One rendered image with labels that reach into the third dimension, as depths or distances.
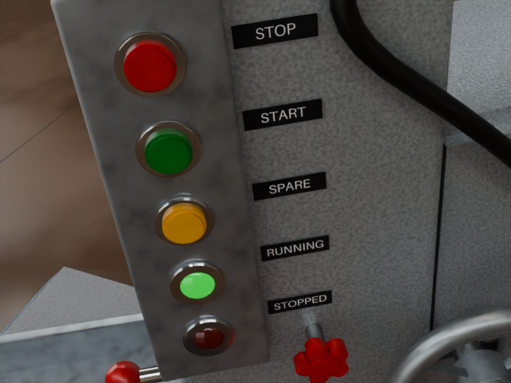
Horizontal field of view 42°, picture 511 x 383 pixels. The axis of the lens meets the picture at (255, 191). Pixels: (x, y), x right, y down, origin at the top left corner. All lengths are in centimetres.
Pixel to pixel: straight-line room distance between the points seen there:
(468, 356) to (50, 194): 262
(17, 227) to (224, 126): 254
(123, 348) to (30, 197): 233
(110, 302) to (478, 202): 80
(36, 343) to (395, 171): 44
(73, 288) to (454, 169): 88
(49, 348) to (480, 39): 51
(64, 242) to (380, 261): 230
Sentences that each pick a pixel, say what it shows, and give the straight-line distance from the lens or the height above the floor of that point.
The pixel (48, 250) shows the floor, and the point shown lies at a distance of 270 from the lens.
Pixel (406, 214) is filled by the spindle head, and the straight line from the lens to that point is 45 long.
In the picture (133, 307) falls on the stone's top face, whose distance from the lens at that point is 115.
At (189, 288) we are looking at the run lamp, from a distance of 43.
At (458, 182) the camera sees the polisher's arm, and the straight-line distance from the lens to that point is 47.
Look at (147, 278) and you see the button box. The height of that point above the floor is 133.
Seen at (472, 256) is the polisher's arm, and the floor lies 127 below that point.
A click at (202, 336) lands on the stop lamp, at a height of 128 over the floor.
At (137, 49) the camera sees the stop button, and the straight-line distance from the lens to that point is 34.
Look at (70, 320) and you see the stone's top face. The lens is 117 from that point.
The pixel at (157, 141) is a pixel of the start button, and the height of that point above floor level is 143.
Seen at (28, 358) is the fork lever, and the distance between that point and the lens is 75.
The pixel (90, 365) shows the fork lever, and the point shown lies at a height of 108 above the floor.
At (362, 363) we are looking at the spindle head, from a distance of 55.
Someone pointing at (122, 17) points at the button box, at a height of 150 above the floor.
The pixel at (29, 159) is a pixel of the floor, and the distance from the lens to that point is 331.
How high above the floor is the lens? 161
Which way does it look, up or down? 36 degrees down
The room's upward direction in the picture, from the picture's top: 7 degrees counter-clockwise
